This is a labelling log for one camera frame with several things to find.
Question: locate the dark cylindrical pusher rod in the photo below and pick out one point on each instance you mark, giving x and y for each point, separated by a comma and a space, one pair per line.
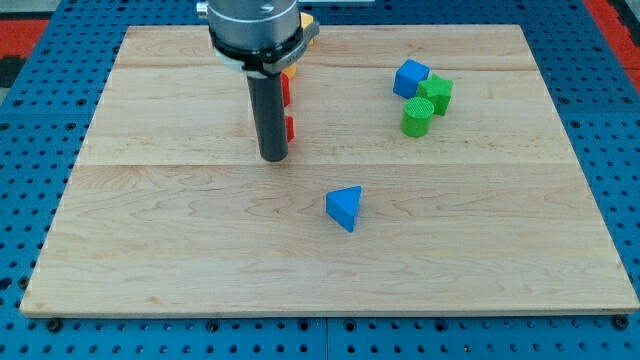
269, 118

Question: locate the red block upper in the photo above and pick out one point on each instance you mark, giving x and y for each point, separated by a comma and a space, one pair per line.
286, 92

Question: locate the red block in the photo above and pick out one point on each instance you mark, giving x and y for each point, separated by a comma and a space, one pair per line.
286, 92
290, 128

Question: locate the yellow block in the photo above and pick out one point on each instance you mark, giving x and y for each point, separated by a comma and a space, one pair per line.
306, 20

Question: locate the red block lower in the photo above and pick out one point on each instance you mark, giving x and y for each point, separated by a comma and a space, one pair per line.
290, 128

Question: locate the blue triangular prism block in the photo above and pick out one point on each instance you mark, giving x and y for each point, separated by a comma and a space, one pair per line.
343, 206

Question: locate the blue cube block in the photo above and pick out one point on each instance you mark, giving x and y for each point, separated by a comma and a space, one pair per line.
408, 76

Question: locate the green cylinder block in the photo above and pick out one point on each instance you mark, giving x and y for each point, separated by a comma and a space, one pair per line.
416, 117

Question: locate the green star block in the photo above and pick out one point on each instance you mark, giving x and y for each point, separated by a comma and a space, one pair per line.
438, 91

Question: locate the wooden board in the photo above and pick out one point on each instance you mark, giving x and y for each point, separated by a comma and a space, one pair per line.
170, 212

